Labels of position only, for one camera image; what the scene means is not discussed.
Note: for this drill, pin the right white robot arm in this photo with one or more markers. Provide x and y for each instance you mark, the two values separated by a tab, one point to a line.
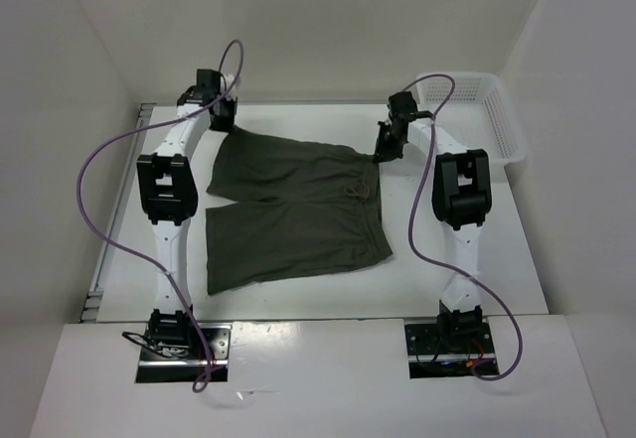
461	197

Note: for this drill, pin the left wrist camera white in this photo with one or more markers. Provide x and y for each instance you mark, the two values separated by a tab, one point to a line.
229	84

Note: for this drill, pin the dark olive shorts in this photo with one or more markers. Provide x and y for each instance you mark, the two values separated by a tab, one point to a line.
295	209

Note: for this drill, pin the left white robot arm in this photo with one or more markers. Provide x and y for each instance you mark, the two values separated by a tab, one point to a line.
170	199

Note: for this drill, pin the white plastic basket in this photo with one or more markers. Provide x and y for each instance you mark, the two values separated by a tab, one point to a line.
476	111

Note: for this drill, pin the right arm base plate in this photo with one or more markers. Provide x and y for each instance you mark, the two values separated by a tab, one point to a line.
428	357

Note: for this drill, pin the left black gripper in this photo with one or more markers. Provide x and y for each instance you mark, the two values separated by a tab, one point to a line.
228	124

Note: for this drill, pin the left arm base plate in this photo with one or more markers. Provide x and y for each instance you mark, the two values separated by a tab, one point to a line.
163	363

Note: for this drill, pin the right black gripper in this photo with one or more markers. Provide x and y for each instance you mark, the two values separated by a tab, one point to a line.
383	152

